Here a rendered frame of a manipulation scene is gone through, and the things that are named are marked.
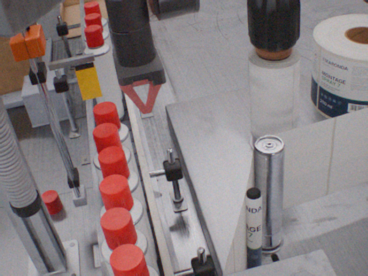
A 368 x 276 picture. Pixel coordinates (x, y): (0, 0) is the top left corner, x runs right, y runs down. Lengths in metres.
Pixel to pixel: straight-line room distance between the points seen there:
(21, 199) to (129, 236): 0.12
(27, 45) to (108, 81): 0.32
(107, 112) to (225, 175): 0.27
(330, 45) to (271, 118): 0.19
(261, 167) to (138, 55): 0.24
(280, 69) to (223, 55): 0.54
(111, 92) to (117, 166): 0.40
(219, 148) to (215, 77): 0.34
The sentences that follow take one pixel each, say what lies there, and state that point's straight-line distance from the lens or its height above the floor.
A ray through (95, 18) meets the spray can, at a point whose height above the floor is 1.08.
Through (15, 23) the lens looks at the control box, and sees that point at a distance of 0.39.
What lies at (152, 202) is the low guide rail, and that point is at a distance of 0.73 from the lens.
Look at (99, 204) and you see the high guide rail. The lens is 0.68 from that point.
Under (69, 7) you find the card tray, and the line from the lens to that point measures 1.78.
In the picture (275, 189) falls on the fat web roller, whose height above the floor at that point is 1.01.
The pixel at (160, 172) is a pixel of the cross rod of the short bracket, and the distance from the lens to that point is 0.78.
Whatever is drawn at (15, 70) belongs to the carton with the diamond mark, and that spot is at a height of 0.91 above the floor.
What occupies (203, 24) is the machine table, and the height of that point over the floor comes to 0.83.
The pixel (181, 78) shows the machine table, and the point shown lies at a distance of 1.18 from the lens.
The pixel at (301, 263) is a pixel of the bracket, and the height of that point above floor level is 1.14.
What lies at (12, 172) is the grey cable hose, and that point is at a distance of 0.49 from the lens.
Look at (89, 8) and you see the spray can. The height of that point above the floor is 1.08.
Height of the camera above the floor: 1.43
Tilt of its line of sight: 38 degrees down
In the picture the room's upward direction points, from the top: 8 degrees counter-clockwise
